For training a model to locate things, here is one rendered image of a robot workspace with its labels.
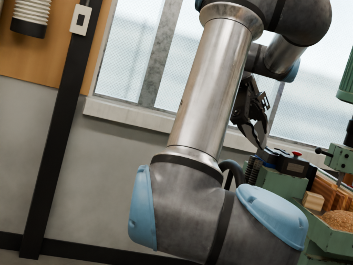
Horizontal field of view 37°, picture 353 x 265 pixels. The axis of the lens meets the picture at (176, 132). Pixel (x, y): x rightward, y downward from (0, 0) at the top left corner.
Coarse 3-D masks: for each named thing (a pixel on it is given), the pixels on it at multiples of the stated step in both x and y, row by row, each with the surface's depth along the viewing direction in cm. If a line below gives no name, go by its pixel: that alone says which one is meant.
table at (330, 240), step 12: (300, 204) 143; (312, 216) 136; (312, 228) 135; (324, 228) 130; (312, 240) 134; (324, 240) 129; (336, 240) 128; (348, 240) 129; (336, 252) 129; (348, 252) 129
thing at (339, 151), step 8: (336, 144) 154; (336, 152) 152; (344, 152) 150; (352, 152) 151; (328, 160) 155; (336, 160) 151; (344, 160) 151; (352, 160) 152; (336, 168) 151; (344, 168) 152; (352, 168) 152
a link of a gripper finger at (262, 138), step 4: (256, 124) 145; (260, 124) 144; (256, 128) 145; (260, 128) 145; (268, 128) 149; (260, 132) 145; (268, 132) 149; (260, 136) 146; (264, 136) 145; (260, 140) 146; (264, 140) 146; (260, 144) 146; (264, 144) 146; (264, 148) 147
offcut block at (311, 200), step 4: (308, 192) 143; (312, 192) 144; (304, 196) 144; (308, 196) 141; (312, 196) 141; (316, 196) 141; (320, 196) 143; (304, 200) 143; (308, 200) 141; (312, 200) 141; (316, 200) 141; (320, 200) 141; (304, 204) 142; (308, 204) 141; (312, 204) 141; (316, 204) 141; (320, 204) 141; (312, 208) 141; (316, 208) 141; (320, 208) 141
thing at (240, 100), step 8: (240, 88) 143; (248, 88) 142; (240, 96) 141; (248, 96) 141; (240, 104) 139; (248, 104) 140; (232, 112) 138; (240, 112) 137; (248, 112) 139; (232, 120) 137; (240, 120) 136
